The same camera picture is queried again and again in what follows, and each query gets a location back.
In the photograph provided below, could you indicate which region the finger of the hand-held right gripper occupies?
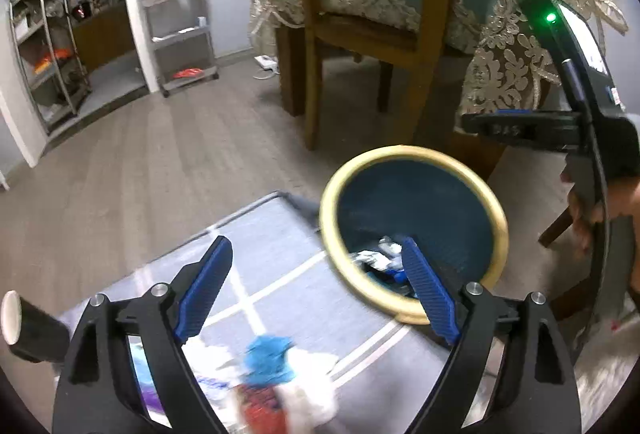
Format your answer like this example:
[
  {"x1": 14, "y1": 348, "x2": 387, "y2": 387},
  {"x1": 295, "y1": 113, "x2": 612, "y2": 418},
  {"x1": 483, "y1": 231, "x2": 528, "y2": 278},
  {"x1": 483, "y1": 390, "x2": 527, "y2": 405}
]
[{"x1": 460, "y1": 109, "x2": 588, "y2": 152}]

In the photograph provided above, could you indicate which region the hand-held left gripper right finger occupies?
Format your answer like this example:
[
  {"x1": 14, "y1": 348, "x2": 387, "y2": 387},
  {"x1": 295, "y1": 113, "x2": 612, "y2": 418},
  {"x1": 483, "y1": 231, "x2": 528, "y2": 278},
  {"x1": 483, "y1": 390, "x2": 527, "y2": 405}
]
[{"x1": 401, "y1": 237, "x2": 583, "y2": 434}]

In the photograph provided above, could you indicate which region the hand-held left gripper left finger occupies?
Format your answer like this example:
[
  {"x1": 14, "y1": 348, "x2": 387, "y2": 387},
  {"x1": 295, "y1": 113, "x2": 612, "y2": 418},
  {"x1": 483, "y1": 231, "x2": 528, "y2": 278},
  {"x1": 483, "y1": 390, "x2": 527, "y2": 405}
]
[{"x1": 50, "y1": 235, "x2": 234, "y2": 434}]

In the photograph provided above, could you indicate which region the blue white wet wipes packet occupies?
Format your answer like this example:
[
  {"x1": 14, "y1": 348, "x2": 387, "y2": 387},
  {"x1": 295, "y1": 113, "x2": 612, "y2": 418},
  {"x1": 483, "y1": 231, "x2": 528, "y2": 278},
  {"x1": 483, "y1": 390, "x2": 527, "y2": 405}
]
[{"x1": 350, "y1": 237, "x2": 421, "y2": 300}]

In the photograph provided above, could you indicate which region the blue face mask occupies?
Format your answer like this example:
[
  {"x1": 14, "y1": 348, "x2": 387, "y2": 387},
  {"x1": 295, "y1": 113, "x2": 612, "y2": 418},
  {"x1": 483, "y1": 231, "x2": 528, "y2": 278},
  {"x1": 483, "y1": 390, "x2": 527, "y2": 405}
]
[{"x1": 245, "y1": 335, "x2": 296, "y2": 387}]

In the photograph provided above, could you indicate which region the blue bin yellow rim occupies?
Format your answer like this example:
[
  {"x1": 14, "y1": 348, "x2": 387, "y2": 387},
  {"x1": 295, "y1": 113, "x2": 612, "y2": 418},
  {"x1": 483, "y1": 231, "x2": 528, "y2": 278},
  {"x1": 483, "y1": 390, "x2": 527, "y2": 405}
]
[{"x1": 319, "y1": 144, "x2": 510, "y2": 326}]

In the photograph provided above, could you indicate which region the red wrapper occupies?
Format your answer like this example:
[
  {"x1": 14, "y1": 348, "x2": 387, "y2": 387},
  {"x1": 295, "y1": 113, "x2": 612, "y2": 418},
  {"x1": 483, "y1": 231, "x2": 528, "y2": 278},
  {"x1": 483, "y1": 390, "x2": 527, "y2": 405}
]
[{"x1": 235, "y1": 384, "x2": 291, "y2": 434}]

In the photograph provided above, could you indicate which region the white tissue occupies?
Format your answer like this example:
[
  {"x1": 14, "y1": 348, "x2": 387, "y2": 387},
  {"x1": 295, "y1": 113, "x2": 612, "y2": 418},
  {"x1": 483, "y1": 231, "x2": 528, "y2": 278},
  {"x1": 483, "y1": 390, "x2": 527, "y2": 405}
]
[{"x1": 277, "y1": 349, "x2": 341, "y2": 427}]

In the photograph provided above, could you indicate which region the person's right hand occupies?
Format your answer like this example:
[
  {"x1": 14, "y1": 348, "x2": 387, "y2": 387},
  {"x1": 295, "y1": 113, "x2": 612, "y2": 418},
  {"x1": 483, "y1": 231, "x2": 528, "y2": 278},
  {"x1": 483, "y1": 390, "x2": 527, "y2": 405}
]
[{"x1": 560, "y1": 161, "x2": 640, "y2": 260}]

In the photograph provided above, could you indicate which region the grey checked mat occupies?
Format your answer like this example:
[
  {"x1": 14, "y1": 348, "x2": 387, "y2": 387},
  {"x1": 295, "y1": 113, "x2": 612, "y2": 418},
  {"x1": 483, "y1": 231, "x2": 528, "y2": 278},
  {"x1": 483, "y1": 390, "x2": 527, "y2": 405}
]
[{"x1": 55, "y1": 191, "x2": 506, "y2": 434}]

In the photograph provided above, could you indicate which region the wooden chair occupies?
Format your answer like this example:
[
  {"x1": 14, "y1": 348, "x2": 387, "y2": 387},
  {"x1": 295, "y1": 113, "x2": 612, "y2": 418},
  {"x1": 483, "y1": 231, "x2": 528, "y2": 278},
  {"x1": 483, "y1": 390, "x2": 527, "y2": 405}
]
[
  {"x1": 539, "y1": 207, "x2": 601, "y2": 321},
  {"x1": 295, "y1": 0, "x2": 468, "y2": 150}
]

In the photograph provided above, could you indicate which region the black mug white inside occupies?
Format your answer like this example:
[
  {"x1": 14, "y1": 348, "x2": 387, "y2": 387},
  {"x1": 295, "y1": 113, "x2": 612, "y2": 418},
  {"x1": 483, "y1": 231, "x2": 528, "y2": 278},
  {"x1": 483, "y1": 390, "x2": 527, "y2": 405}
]
[{"x1": 0, "y1": 290, "x2": 71, "y2": 364}]

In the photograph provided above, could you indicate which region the grey rolling trolley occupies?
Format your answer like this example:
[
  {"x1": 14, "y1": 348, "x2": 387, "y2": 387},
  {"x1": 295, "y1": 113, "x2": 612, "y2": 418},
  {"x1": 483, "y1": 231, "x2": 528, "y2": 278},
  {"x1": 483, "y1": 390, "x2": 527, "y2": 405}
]
[{"x1": 136, "y1": 0, "x2": 221, "y2": 98}]

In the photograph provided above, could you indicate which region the metal shelf rack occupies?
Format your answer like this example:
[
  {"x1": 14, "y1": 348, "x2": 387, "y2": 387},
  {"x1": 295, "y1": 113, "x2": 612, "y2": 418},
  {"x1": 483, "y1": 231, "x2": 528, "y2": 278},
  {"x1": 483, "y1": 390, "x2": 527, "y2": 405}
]
[{"x1": 9, "y1": 0, "x2": 93, "y2": 135}]

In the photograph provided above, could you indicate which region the wooden kitchen cabinet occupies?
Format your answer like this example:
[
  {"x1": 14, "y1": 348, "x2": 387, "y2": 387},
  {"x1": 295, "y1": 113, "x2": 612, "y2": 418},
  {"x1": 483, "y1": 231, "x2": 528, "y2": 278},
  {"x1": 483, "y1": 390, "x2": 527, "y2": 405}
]
[{"x1": 72, "y1": 7, "x2": 138, "y2": 70}]

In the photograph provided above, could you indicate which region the orange tray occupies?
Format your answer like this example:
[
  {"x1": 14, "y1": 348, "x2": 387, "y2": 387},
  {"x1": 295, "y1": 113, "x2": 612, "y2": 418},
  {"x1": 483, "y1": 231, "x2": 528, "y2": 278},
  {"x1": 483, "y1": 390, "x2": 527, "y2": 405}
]
[{"x1": 34, "y1": 48, "x2": 70, "y2": 71}]

